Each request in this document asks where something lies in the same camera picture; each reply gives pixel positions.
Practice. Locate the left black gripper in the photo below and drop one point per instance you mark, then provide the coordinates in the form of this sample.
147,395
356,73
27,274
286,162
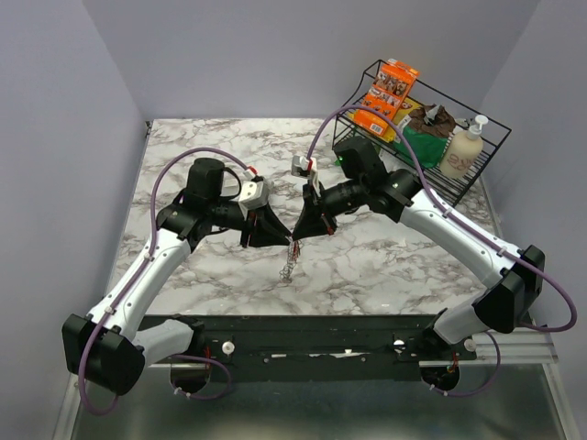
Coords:
269,230

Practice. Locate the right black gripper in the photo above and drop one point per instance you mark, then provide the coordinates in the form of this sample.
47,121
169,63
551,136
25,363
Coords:
315,217

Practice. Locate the metal keyring coil red holder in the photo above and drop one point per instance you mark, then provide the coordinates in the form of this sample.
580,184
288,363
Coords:
293,254

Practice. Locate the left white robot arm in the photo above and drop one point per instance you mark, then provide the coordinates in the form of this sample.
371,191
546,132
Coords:
137,293

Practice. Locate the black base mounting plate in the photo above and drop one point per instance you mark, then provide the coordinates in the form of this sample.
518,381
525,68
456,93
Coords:
223,349

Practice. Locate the yellow snack packet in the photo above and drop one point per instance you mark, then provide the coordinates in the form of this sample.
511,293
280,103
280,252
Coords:
407,106

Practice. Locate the green and brown bag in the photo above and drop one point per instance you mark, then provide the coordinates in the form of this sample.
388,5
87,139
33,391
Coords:
428,130

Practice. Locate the orange snack box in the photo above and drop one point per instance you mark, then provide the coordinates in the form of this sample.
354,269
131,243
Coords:
393,82

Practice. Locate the cream pump soap bottle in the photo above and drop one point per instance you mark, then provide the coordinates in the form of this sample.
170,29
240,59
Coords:
463,149

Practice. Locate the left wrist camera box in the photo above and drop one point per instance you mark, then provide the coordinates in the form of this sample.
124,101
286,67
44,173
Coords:
254,194

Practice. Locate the right aluminium extrusion rail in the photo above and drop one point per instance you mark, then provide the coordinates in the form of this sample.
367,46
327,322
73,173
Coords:
522,347

